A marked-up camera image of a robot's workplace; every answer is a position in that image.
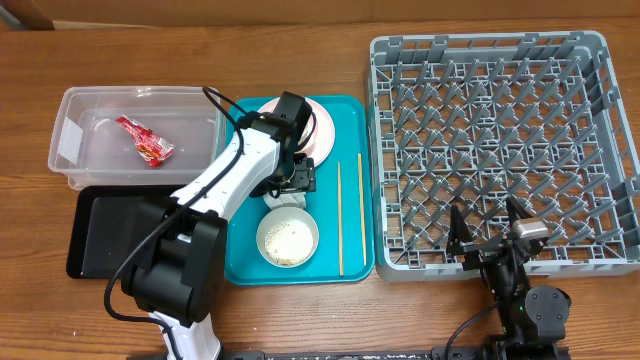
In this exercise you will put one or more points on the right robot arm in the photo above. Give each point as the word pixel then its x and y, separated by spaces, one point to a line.
pixel 533 318

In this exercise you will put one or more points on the clear plastic bin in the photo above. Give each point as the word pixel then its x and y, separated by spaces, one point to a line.
pixel 90 148

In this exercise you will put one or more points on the pink plate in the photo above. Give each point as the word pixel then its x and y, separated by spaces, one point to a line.
pixel 319 134

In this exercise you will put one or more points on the rice leftovers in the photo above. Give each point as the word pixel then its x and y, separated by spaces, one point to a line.
pixel 289 243

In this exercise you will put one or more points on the white napkin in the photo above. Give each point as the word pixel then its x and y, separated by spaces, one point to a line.
pixel 286 200

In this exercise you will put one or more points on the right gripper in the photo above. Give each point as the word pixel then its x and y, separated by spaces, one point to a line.
pixel 481 251

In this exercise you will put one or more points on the black tray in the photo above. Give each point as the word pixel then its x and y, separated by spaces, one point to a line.
pixel 100 238

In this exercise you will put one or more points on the teal serving tray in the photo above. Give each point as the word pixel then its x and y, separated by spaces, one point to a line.
pixel 246 266

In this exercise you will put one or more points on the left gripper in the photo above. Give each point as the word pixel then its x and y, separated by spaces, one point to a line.
pixel 305 178

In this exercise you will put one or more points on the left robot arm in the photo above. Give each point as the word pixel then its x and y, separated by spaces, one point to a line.
pixel 176 265

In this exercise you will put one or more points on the red snack wrapper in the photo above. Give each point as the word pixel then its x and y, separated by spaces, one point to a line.
pixel 154 149

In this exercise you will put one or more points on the grey dishwasher rack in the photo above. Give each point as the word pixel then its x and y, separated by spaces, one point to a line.
pixel 469 120

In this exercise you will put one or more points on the grey bowl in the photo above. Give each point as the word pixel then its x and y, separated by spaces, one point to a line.
pixel 283 214

